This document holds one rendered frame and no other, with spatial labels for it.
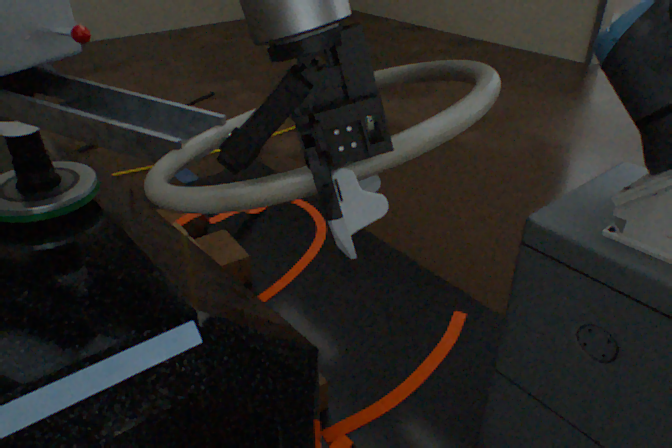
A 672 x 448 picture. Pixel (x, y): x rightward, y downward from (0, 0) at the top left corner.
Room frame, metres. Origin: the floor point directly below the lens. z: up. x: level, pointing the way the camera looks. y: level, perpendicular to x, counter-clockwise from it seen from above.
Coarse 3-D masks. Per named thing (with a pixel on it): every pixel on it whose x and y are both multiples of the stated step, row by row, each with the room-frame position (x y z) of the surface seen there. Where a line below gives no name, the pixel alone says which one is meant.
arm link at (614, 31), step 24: (648, 0) 0.95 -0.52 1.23; (624, 24) 0.95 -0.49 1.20; (648, 24) 0.93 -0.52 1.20; (600, 48) 0.98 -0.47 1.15; (624, 48) 0.94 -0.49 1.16; (648, 48) 0.91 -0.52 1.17; (624, 72) 0.93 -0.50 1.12; (648, 72) 0.90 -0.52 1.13; (624, 96) 0.93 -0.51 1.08; (648, 96) 0.89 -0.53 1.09
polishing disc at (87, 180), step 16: (0, 176) 1.02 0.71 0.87; (16, 176) 1.02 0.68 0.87; (64, 176) 1.02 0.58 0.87; (80, 176) 1.02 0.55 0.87; (96, 176) 1.04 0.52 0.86; (0, 192) 0.95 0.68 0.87; (16, 192) 0.95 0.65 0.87; (48, 192) 0.95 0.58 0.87; (64, 192) 0.95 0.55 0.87; (80, 192) 0.95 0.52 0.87; (0, 208) 0.89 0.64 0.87; (16, 208) 0.89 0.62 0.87; (32, 208) 0.89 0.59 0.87; (48, 208) 0.90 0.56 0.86
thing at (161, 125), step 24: (48, 72) 1.01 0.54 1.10; (0, 96) 0.90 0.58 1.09; (24, 96) 0.88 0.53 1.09; (48, 96) 1.02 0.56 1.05; (72, 96) 0.99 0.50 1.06; (96, 96) 0.96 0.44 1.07; (120, 96) 0.93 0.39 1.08; (144, 96) 0.91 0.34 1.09; (24, 120) 0.88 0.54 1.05; (48, 120) 0.86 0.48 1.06; (72, 120) 0.83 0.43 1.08; (96, 120) 0.80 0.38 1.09; (120, 120) 0.90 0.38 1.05; (144, 120) 0.91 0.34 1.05; (168, 120) 0.88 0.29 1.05; (192, 120) 0.86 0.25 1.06; (216, 120) 0.84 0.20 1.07; (96, 144) 0.81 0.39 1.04; (120, 144) 0.79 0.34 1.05; (144, 144) 0.76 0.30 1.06; (168, 144) 0.74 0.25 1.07
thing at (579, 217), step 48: (576, 192) 0.99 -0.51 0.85; (528, 240) 0.88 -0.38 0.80; (576, 240) 0.82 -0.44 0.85; (528, 288) 0.86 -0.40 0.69; (576, 288) 0.79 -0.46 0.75; (624, 288) 0.73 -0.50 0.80; (528, 336) 0.84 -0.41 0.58; (576, 336) 0.78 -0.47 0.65; (624, 336) 0.71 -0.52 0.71; (528, 384) 0.82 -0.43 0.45; (576, 384) 0.75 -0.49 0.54; (624, 384) 0.69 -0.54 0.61; (480, 432) 0.89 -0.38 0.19; (528, 432) 0.80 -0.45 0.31; (576, 432) 0.73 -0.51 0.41; (624, 432) 0.67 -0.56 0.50
